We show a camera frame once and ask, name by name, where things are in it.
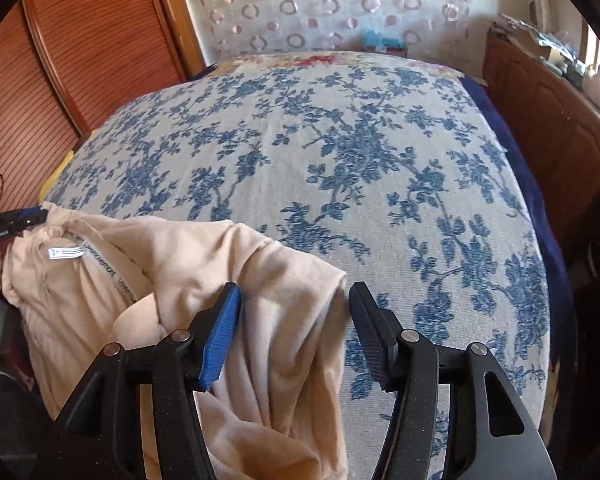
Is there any pink floral blanket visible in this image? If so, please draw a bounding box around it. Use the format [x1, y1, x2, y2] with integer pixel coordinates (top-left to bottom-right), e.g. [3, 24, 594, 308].
[207, 50, 466, 81]

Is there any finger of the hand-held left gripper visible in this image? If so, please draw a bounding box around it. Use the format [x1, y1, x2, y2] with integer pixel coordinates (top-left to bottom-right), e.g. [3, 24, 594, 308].
[9, 207, 49, 234]

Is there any blue floral blanket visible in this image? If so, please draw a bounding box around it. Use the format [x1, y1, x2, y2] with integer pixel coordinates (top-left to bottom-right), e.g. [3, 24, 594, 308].
[40, 52, 551, 480]

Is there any wooden side cabinet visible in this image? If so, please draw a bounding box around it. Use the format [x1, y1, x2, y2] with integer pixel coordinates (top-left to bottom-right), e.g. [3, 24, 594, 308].
[482, 30, 600, 261]

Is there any wooden slatted wardrobe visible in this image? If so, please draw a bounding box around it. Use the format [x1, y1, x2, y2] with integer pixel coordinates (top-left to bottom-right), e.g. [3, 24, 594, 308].
[0, 0, 206, 221]

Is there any beige printed t-shirt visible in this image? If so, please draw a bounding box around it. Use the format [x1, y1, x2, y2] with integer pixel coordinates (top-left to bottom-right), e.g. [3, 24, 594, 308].
[0, 201, 351, 480]

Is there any pile of clutter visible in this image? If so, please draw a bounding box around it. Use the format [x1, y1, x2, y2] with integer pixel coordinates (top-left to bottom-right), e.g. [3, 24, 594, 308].
[490, 10, 583, 77]

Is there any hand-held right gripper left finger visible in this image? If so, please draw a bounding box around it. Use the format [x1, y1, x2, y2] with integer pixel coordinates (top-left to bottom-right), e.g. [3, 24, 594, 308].
[32, 282, 243, 480]

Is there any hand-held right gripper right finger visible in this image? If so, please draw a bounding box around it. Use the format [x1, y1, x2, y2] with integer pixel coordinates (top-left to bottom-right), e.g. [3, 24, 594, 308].
[348, 281, 558, 480]

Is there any blue box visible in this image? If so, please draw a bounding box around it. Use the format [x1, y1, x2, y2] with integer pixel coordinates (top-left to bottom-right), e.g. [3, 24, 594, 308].
[362, 29, 408, 58]

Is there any yellow plush toy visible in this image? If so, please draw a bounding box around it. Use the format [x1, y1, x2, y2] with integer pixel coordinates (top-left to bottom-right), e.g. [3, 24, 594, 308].
[40, 150, 77, 197]

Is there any circle patterned sheer curtain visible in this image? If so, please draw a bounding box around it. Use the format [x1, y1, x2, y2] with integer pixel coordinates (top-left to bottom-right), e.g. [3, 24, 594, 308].
[172, 0, 483, 76]

